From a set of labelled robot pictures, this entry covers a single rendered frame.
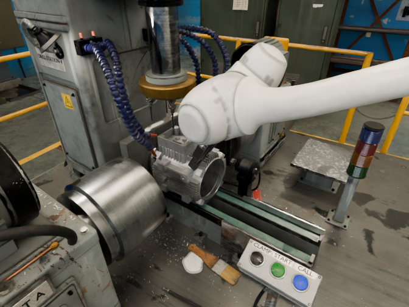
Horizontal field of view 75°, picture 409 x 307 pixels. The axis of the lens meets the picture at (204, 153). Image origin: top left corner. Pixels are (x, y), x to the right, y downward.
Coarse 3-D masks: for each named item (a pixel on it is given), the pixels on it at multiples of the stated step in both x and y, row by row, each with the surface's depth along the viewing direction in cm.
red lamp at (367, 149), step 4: (360, 140) 86; (356, 144) 89; (360, 144) 86; (364, 144) 85; (368, 144) 84; (372, 144) 84; (376, 144) 84; (356, 148) 88; (360, 148) 86; (364, 148) 85; (368, 148) 85; (372, 148) 85; (376, 148) 85; (360, 152) 87; (364, 152) 86; (368, 152) 86; (372, 152) 86; (368, 156) 86
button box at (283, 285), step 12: (252, 240) 64; (252, 252) 62; (264, 252) 61; (276, 252) 61; (240, 264) 61; (252, 264) 60; (264, 264) 60; (288, 264) 59; (300, 264) 58; (252, 276) 61; (264, 276) 59; (288, 276) 57; (312, 276) 56; (276, 288) 57; (288, 288) 56; (312, 288) 55; (300, 300) 54; (312, 300) 54
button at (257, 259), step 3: (255, 252) 61; (258, 252) 61; (252, 255) 61; (255, 255) 61; (258, 255) 61; (261, 255) 61; (252, 258) 61; (255, 258) 60; (258, 258) 60; (261, 258) 60; (252, 261) 60; (255, 261) 60; (258, 261) 60; (261, 261) 60; (255, 264) 60; (258, 264) 60
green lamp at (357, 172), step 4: (352, 164) 90; (348, 168) 93; (352, 168) 91; (356, 168) 90; (360, 168) 89; (364, 168) 89; (368, 168) 90; (348, 172) 93; (352, 172) 91; (356, 172) 90; (360, 172) 90; (364, 172) 90; (356, 176) 91; (360, 176) 91; (364, 176) 91
